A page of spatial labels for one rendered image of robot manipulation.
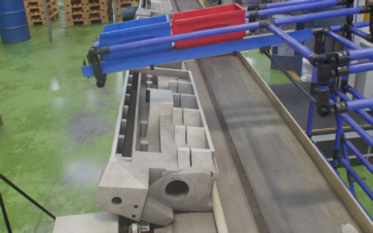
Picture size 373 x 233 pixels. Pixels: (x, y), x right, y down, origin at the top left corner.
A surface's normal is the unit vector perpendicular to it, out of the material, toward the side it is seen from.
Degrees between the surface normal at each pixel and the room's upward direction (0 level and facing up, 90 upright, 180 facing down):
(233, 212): 0
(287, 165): 0
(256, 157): 0
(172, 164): 10
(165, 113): 45
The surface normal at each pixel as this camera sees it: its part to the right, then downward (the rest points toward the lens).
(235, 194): -0.05, -0.90
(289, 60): -0.36, 0.41
